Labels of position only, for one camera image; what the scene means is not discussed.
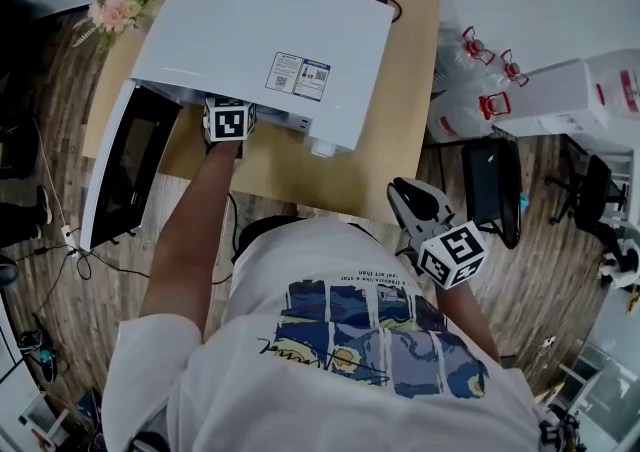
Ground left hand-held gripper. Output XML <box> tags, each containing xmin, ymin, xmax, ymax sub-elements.
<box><xmin>202</xmin><ymin>95</ymin><xmax>259</xmax><ymax>144</ymax></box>

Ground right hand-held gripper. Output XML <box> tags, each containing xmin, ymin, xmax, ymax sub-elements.
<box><xmin>387</xmin><ymin>178</ymin><xmax>489</xmax><ymax>291</ymax></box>

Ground white microwave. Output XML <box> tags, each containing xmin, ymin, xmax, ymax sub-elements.
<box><xmin>79</xmin><ymin>0</ymin><xmax>397</xmax><ymax>253</ymax></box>

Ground person's left forearm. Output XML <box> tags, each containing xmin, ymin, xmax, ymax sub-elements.
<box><xmin>138</xmin><ymin>139</ymin><xmax>241</xmax><ymax>342</ymax></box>

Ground person's right forearm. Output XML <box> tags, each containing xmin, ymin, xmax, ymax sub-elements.
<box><xmin>433</xmin><ymin>279</ymin><xmax>502</xmax><ymax>364</ymax></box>

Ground black folding chair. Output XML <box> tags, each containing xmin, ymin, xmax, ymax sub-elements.
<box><xmin>460</xmin><ymin>135</ymin><xmax>525</xmax><ymax>251</ymax></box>

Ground light wooden table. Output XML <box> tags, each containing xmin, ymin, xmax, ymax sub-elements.
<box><xmin>81</xmin><ymin>0</ymin><xmax>443</xmax><ymax>227</ymax></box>

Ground person's black trousers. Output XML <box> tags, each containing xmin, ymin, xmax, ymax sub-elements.
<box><xmin>236</xmin><ymin>214</ymin><xmax>301</xmax><ymax>262</ymax></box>

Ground pink artificial flower bouquet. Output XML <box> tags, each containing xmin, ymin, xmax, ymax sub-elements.
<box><xmin>71</xmin><ymin>0</ymin><xmax>162</xmax><ymax>54</ymax></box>

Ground black swivel chair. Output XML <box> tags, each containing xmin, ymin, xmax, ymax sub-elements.
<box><xmin>543</xmin><ymin>153</ymin><xmax>630</xmax><ymax>237</ymax></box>

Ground white cardboard box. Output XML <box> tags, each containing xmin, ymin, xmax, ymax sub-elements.
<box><xmin>491</xmin><ymin>56</ymin><xmax>610</xmax><ymax>140</ymax></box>

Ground white power strip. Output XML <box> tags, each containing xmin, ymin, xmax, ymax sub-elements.
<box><xmin>60</xmin><ymin>223</ymin><xmax>81</xmax><ymax>255</ymax></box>

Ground white black robot figure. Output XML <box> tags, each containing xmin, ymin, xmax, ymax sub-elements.
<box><xmin>598</xmin><ymin>233</ymin><xmax>640</xmax><ymax>291</ymax></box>

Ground white printed t-shirt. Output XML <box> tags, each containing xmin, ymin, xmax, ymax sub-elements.
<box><xmin>101</xmin><ymin>217</ymin><xmax>547</xmax><ymax>452</ymax></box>

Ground clear water bottle red handle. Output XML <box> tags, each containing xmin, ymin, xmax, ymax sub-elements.
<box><xmin>433</xmin><ymin>24</ymin><xmax>497</xmax><ymax>92</ymax></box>
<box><xmin>426</xmin><ymin>83</ymin><xmax>513</xmax><ymax>144</ymax></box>
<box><xmin>498</xmin><ymin>48</ymin><xmax>531</xmax><ymax>90</ymax></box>

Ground black floor cable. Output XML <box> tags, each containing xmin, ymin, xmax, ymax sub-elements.
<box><xmin>73</xmin><ymin>192</ymin><xmax>242</xmax><ymax>287</ymax></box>

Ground white cable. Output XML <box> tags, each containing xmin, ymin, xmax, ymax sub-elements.
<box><xmin>32</xmin><ymin>117</ymin><xmax>70</xmax><ymax>230</ymax></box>

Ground black harness strap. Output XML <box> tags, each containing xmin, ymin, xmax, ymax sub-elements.
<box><xmin>536</xmin><ymin>406</ymin><xmax>585</xmax><ymax>452</ymax></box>

